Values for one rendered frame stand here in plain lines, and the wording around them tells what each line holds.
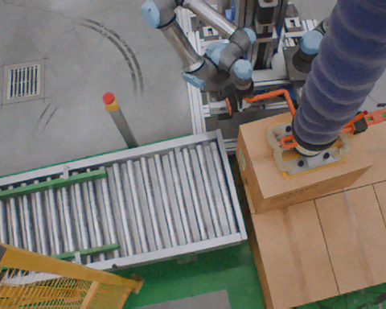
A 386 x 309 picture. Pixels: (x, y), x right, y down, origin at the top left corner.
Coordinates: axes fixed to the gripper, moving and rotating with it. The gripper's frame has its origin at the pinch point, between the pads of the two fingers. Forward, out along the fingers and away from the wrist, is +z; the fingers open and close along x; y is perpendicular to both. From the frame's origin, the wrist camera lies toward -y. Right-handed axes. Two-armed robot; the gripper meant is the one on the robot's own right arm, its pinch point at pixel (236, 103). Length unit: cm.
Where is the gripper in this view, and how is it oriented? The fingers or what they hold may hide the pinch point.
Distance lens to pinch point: 219.3
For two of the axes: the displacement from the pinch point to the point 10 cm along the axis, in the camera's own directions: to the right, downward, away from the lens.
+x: -2.7, -9.1, 3.2
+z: 0.5, 3.1, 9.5
